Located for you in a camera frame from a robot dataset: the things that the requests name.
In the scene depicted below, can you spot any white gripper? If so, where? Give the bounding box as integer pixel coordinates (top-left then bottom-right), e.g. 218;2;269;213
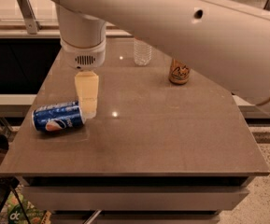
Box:
61;38;106;119

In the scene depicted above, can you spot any blue pepsi can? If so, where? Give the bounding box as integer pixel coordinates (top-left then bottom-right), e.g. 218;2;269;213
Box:
32;101;85;132

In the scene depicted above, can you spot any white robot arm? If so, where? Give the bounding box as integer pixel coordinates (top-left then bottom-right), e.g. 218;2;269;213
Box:
51;0;270;117

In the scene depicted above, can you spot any orange lacroix can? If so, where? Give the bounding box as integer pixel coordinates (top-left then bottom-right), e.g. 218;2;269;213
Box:
168;59;191;85

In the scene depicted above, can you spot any clear plastic water bottle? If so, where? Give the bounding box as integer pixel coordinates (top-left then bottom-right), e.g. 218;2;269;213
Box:
134;38;152;66

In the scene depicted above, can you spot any grey table drawer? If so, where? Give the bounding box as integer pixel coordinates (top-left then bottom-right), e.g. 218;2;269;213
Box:
22;186;249;211

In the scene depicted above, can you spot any green snack bag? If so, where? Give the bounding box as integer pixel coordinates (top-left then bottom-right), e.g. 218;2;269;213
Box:
7;192;51;224

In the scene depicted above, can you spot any left metal railing bracket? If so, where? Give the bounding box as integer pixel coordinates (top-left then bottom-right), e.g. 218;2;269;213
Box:
16;0;40;35

